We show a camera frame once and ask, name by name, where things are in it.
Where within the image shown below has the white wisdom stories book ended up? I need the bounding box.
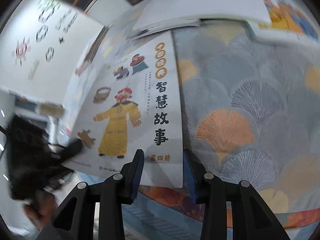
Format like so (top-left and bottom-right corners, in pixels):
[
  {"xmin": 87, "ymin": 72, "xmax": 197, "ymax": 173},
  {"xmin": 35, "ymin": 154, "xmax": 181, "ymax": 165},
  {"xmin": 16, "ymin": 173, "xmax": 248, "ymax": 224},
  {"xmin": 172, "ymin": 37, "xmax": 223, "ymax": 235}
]
[{"xmin": 65, "ymin": 31, "xmax": 183, "ymax": 188}]

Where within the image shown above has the brown Aesop fables book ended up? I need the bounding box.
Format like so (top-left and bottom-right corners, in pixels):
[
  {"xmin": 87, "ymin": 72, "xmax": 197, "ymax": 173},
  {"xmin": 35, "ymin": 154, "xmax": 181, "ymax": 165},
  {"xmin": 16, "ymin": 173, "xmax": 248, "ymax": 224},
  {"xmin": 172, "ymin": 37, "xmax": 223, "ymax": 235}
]
[{"xmin": 74, "ymin": 26, "xmax": 108, "ymax": 76}]

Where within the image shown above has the person's left hand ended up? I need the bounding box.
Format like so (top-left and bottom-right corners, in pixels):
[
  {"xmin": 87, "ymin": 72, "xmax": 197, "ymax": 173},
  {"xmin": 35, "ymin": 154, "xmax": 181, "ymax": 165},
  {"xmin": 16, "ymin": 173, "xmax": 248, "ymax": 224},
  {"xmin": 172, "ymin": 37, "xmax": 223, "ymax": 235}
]
[{"xmin": 23, "ymin": 191, "xmax": 58, "ymax": 231}]

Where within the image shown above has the patterned grey rug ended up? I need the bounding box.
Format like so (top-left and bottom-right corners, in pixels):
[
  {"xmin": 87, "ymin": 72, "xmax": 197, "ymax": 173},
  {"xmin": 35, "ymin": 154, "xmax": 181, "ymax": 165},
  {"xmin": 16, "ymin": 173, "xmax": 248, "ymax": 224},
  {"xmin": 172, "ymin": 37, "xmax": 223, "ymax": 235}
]
[{"xmin": 120, "ymin": 19, "xmax": 320, "ymax": 240}]

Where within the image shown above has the Lunyu teal title book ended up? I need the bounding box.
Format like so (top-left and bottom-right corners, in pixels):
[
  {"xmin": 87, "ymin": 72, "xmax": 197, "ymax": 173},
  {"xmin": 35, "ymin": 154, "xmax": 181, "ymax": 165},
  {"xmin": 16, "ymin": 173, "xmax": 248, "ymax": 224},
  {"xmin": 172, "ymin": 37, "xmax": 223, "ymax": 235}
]
[{"xmin": 247, "ymin": 0, "xmax": 319, "ymax": 48}]

